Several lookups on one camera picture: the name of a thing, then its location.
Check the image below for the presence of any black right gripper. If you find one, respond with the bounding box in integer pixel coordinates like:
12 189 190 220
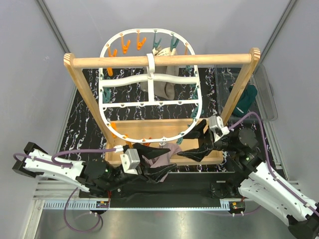
176 119 240 162

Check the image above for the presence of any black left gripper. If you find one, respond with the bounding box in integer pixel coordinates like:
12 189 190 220
105 144 177 192

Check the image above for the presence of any pink sock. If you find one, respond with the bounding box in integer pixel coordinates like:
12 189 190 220
140 143 181 182

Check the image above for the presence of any orange clothespin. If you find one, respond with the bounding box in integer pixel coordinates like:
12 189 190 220
107 45 118 57
120 33 131 54
142 137 152 147
110 122 117 138
123 134 133 148
137 30 147 51

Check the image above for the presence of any white round clip hanger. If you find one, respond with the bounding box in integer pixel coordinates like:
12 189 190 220
99 28 202 143

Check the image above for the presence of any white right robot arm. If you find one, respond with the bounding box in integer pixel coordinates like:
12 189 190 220
178 117 319 239

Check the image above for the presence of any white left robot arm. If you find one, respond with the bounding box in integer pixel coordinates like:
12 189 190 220
12 142 177 198

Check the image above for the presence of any beige sock pair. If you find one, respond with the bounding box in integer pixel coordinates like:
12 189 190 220
139 46 179 100

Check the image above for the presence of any dark green sock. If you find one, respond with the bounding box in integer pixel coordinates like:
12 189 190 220
232 84 258 118

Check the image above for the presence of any clear plastic bin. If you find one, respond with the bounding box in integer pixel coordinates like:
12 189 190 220
214 65 278 122

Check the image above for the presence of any wooden hanging rack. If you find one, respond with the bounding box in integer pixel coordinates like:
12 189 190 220
63 48 261 148

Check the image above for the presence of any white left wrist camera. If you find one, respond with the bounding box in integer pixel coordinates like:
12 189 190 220
120 148 140 175

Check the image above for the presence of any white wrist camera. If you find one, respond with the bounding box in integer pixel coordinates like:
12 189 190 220
120 148 140 175
208 115 230 142

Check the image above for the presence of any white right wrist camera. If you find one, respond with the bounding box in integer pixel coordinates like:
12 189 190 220
208 115 230 142

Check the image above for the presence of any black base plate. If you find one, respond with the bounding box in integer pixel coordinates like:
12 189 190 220
79 172 244 207

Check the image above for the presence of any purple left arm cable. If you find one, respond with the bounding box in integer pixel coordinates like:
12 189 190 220
12 146 124 234

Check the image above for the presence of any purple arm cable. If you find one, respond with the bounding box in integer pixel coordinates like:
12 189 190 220
12 146 124 234
228 111 319 217

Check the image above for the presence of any slotted cable duct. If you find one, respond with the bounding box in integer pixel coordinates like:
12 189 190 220
43 200 235 211

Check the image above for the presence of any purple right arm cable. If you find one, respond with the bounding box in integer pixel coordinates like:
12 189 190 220
228 111 319 217

